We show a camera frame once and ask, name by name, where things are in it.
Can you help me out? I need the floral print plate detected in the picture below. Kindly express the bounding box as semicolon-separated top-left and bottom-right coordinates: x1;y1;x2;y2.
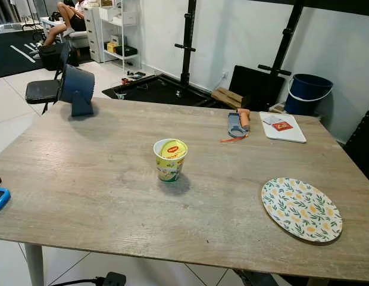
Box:
261;177;343;243

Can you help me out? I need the small red packet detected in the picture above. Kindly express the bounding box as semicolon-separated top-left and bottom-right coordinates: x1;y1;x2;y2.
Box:
271;120;293;131

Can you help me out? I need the noodle cup yellow lid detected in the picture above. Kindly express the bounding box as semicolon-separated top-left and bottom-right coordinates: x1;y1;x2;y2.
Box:
154;138;189;183

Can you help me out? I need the small wooden box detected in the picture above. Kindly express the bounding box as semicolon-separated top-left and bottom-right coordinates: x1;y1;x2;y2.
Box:
269;102;287;114

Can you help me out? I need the white shelf unit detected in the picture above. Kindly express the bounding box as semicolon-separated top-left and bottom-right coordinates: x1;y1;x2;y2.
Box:
83;0;142;72

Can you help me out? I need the black bag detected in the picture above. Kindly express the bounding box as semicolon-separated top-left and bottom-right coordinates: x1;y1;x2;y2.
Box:
39;43;63;72

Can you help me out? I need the black rack base mat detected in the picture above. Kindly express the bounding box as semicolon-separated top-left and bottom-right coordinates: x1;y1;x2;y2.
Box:
101;74;230;109

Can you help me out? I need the light wooden table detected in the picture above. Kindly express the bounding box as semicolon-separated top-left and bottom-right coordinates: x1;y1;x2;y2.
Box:
0;97;369;286

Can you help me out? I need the black power adapter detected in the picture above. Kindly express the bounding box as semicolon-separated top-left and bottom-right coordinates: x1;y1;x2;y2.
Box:
51;272;127;286

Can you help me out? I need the black vertical rack upright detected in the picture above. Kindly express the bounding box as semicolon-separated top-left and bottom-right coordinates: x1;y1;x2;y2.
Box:
175;0;197;90

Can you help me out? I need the black gym floor mat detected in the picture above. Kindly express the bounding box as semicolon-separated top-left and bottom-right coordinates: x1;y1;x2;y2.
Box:
0;27;60;79

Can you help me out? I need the white cutting board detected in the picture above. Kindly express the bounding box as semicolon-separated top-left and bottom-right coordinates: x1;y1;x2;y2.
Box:
259;111;307;144

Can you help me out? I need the black flat panel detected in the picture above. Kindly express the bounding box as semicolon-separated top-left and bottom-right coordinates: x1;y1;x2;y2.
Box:
229;65;286;112

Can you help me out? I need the blue table fan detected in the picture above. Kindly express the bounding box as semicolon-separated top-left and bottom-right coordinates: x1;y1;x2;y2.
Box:
58;64;95;117

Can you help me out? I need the black chair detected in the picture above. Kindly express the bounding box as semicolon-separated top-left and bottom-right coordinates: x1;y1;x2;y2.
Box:
25;41;73;114

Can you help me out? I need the seated person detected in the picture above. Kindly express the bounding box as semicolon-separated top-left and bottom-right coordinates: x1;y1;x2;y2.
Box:
37;0;87;47

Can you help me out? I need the black slanted rack post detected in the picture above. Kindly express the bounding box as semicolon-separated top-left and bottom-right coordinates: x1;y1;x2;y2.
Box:
258;0;304;77

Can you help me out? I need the orange cylindrical object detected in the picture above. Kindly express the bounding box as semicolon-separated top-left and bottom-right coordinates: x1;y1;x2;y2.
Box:
239;109;251;129

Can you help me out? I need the orange strap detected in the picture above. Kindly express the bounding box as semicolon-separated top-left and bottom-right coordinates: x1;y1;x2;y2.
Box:
220;134;249;142

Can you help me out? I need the blue bucket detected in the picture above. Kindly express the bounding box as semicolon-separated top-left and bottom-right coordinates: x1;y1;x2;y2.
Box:
284;73;334;116

